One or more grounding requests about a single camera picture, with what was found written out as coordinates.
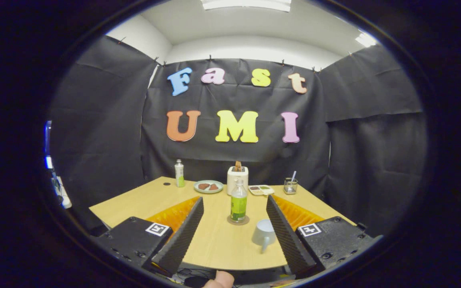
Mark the white capped green bottle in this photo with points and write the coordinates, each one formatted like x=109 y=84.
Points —
x=179 y=176

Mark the clear juice bottle green label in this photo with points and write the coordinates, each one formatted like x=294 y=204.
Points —
x=238 y=206

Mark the wooden table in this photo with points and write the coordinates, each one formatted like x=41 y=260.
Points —
x=222 y=248

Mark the white object beside table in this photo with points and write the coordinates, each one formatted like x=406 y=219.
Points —
x=63 y=196

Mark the round brown coaster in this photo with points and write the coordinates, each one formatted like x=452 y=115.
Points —
x=230 y=221

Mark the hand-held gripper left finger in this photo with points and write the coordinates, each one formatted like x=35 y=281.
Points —
x=182 y=236

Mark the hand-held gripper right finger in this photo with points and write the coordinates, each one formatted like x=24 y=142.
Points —
x=284 y=236

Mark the pale green plate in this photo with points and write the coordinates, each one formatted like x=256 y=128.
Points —
x=208 y=192

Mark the white divided dish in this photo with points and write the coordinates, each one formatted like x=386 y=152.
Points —
x=260 y=190

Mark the brown toast slice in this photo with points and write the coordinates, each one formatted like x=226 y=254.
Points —
x=238 y=165

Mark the long ceiling light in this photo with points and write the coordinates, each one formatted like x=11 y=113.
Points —
x=246 y=4

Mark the cream toaster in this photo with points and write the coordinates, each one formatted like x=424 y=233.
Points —
x=233 y=182

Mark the brown bread piece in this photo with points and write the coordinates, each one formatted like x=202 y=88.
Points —
x=203 y=186
x=214 y=186

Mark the small ceiling light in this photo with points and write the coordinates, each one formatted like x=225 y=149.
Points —
x=365 y=39

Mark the clear glass tumbler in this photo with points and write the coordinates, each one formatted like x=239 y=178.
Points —
x=290 y=187

